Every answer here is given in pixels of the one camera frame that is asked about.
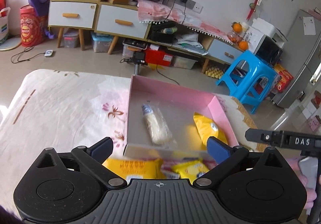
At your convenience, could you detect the yellow snack bag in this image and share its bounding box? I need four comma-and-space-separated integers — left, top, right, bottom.
193, 113, 228, 146

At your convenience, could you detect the orange yellow snack pack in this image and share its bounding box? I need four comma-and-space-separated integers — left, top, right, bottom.
102, 158, 165, 183

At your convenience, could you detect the yellow snack pack blue label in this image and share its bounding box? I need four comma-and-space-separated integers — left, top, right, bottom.
171, 160, 209, 184

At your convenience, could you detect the floral bed sheet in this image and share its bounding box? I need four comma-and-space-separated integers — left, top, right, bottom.
0, 68, 321, 224

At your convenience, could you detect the clear wrapped cream snack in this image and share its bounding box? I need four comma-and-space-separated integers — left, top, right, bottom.
141, 104, 177, 149

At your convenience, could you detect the pink cardboard box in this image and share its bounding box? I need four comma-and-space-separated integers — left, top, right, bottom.
123, 76, 238, 160

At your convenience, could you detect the blue plastic stool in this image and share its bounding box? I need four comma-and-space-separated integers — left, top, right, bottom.
216, 51, 277, 114

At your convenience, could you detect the silver refrigerator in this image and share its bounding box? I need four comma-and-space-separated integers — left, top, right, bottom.
273, 10, 320, 109

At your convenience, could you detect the black microwave oven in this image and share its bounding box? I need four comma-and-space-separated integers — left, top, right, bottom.
255, 35, 283, 66

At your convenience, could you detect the orange fruit lower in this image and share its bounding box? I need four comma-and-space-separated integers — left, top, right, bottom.
238, 41, 249, 51

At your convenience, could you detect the orange fruit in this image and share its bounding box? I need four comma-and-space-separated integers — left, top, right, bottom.
238, 41, 249, 51
232, 22, 243, 34

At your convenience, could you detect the clear storage bin blue lid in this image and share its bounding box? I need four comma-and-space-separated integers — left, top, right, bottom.
91, 32, 114, 53

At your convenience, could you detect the red box under cabinet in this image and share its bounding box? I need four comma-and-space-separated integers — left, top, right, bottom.
145, 48, 173, 67

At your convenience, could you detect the low wooden tv cabinet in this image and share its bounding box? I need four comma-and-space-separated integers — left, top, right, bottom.
145, 21, 245, 73

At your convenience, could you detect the red cartoon barrel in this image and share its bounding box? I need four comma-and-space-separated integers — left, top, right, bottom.
20, 5, 48, 47

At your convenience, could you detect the pink floral cloth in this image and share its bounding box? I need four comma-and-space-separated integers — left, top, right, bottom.
138, 0, 232, 44

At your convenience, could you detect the wooden drawer cabinet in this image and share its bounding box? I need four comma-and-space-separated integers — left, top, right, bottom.
48, 0, 149, 54

